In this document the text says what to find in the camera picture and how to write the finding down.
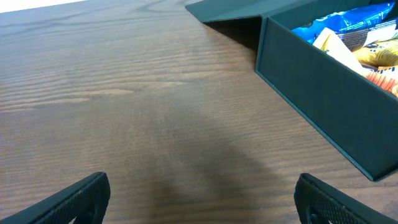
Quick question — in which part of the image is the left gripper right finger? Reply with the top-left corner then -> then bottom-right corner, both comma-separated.
294,173 -> 397,224

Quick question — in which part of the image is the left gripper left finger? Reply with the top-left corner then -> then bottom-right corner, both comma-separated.
1,172 -> 111,224

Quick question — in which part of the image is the dark green box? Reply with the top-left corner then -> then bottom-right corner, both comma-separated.
187,0 -> 397,181

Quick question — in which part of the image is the yellow Hacks candy bag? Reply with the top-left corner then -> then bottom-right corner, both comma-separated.
353,39 -> 397,67

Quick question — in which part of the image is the blue Oreo cookie pack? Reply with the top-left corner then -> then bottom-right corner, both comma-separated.
292,1 -> 395,44

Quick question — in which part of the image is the yellow orange snack packet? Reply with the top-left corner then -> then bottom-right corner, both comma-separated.
313,28 -> 397,96

